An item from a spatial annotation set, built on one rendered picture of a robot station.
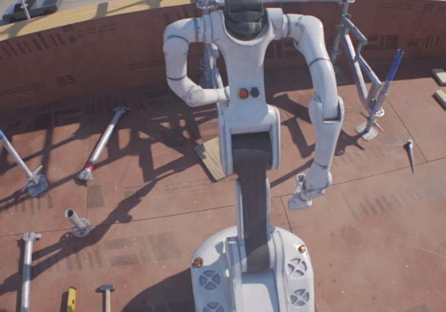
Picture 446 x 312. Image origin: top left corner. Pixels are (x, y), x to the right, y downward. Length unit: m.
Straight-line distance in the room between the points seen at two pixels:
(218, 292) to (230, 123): 0.74
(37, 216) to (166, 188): 0.90
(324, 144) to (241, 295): 0.68
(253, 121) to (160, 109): 1.52
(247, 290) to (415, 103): 2.29
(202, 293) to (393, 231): 1.28
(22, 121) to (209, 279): 2.11
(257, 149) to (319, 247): 0.99
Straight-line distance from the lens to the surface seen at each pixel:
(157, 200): 2.10
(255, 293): 1.40
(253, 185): 1.21
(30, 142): 2.77
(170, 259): 1.92
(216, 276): 1.50
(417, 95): 3.24
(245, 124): 1.13
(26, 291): 2.11
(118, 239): 2.03
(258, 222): 1.29
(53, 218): 2.26
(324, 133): 1.06
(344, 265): 2.00
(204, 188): 2.10
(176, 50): 1.13
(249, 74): 1.11
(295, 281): 1.52
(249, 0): 1.09
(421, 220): 2.37
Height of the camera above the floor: 1.80
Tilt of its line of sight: 51 degrees down
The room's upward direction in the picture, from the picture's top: straight up
